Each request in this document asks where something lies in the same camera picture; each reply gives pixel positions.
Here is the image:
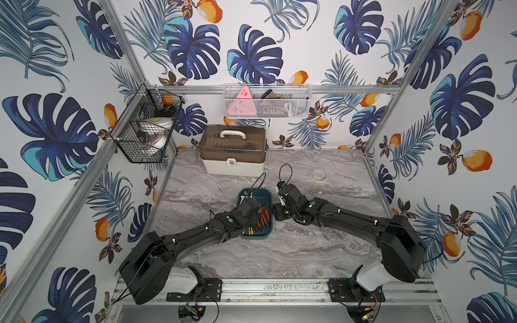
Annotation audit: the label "teal plastic storage tray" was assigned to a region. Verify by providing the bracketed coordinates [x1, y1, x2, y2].
[237, 188, 273, 240]

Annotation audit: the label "orange long nose pliers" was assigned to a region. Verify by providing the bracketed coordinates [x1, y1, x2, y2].
[257, 207, 271, 230]

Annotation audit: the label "yellow black combination pliers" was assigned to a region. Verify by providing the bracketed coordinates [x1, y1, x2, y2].
[242, 227, 255, 236]

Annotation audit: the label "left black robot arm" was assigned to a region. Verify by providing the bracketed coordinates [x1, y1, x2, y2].
[118, 198, 261, 305]

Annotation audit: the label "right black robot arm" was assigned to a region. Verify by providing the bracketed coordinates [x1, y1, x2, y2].
[273, 181, 427, 292]

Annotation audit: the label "masking tape roll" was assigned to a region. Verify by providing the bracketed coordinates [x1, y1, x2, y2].
[310, 167, 329, 182]

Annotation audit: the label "white brown toolbox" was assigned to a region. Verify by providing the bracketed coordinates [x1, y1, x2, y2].
[199, 125, 266, 177]

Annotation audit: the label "pink triangle card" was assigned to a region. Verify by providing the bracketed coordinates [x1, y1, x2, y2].
[227, 86, 257, 118]

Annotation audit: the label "white bowl in basket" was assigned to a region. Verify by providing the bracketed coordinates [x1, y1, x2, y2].
[137, 117, 173, 153]

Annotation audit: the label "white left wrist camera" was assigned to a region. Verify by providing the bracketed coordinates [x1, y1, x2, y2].
[239, 195, 253, 205]

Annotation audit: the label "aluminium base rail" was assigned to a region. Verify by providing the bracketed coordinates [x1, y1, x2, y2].
[110, 277, 441, 306]

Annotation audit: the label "white mesh wall basket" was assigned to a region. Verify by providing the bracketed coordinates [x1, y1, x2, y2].
[222, 84, 312, 119]

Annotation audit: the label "black wire basket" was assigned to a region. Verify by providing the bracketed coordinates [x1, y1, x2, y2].
[110, 84, 185, 164]

